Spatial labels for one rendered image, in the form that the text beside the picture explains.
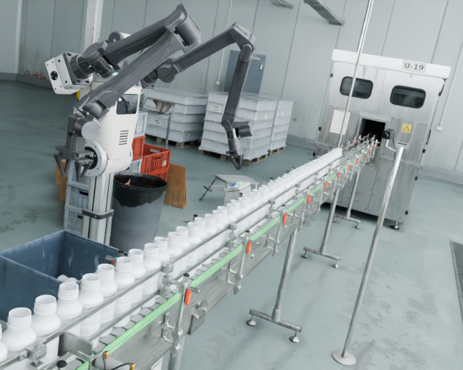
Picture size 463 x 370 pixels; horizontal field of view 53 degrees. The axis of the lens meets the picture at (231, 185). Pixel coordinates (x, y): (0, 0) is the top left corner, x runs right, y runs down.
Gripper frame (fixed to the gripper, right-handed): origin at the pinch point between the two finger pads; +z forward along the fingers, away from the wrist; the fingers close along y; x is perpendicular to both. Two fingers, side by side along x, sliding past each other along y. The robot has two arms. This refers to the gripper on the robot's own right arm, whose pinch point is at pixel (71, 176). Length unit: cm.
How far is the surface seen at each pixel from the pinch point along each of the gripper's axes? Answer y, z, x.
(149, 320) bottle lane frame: 48, 23, -21
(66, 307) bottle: 44, 9, -48
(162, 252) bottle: 43.5, 8.0, -11.4
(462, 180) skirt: 190, 102, 1053
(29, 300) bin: 1.7, 37.7, -15.1
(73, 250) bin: -9.1, 33.6, 15.1
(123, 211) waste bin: -102, 80, 176
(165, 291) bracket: 48, 17, -15
